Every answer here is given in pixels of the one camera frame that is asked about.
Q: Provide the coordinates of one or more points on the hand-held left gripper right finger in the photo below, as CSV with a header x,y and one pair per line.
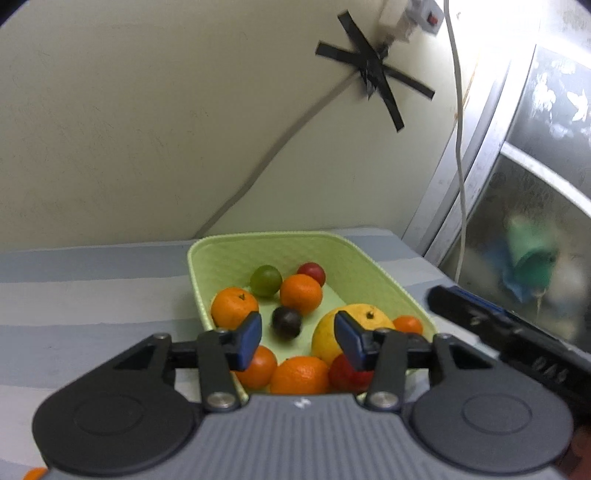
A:
x,y
348,339

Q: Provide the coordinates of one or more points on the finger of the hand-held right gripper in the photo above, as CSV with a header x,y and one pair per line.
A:
x,y
461,307

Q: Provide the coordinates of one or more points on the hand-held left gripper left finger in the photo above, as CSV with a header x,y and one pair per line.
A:
x,y
249,341

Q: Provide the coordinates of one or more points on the large yellow grapefruit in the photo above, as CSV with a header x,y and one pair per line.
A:
x,y
323,339

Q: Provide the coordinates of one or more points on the orange mandarin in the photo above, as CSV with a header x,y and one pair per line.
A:
x,y
299,374
231,304
261,369
301,293

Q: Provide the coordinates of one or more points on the dark purple tomato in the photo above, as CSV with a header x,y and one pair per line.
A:
x,y
286,321

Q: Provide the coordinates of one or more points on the green lime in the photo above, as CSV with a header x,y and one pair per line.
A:
x,y
266,280

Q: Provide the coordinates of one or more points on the light green plastic basket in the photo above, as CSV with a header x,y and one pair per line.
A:
x,y
295,251

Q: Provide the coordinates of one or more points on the person's right hand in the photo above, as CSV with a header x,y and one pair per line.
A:
x,y
582,443

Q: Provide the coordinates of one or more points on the blurred green object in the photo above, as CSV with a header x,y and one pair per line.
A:
x,y
531,258

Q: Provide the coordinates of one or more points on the frosted patterned window glass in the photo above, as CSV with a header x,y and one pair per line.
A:
x,y
554,115

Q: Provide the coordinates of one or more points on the black tape cross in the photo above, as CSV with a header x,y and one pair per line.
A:
x,y
376,69

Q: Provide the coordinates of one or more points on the white power strip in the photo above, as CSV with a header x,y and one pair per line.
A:
x,y
399,16

